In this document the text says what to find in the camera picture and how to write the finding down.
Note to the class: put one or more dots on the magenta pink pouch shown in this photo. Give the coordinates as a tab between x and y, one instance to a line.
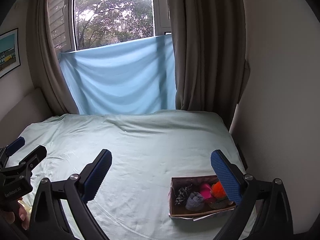
206	193

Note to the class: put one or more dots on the cardboard box pink pattern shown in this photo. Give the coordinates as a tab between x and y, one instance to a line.
180	212

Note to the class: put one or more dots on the brown curtain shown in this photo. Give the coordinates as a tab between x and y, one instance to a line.
43	64
209	40

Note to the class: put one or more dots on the window with white frame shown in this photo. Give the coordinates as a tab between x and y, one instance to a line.
83	24

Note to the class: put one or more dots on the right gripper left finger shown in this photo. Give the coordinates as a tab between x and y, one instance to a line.
48	219

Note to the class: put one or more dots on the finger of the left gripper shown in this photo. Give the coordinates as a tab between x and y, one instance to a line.
15	146
32	157

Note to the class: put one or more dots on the dark striped scrunchie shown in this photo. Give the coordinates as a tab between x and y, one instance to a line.
183	195

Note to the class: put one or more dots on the right brown curtain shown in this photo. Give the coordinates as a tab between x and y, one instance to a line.
209	40

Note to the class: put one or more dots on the round glitter coin pouch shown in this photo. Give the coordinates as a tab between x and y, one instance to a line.
221	204

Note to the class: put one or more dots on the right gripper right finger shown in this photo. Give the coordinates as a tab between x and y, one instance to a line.
273	221

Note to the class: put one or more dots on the light blue hanging cloth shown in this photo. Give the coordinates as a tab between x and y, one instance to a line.
133	77

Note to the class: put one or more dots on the mint green bed sheet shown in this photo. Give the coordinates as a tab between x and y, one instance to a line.
147	152

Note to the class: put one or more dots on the framed wall picture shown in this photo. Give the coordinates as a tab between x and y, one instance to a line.
9	52

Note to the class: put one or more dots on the orange fluffy pompom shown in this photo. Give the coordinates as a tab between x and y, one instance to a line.
217	191

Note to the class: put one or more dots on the grey fuzzy sock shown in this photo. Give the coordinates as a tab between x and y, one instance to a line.
195	202

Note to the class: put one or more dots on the left brown curtain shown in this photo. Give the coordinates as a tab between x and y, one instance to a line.
43	64

